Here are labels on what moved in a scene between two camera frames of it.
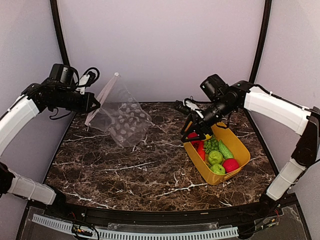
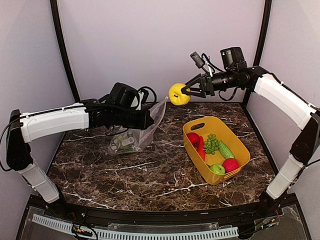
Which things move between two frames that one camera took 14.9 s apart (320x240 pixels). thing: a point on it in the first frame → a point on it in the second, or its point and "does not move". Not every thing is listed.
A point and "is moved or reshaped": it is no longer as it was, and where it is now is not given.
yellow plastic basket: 237,148 does not move
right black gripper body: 221,108 → 210,87
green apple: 218,168 does not move
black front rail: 208,217 does not move
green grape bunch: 210,145 does not move
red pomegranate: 230,165 does not move
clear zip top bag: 119,114 is moved or reshaped
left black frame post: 54,7 does not move
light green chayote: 215,157 → 123,143
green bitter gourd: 225,151 does not move
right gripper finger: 188,140 → 198,94
